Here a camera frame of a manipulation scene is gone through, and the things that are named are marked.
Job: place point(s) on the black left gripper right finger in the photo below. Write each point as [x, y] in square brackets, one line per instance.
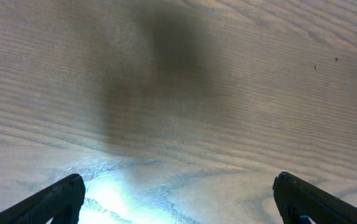
[300, 202]

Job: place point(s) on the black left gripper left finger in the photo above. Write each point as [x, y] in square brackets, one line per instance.
[59, 203]

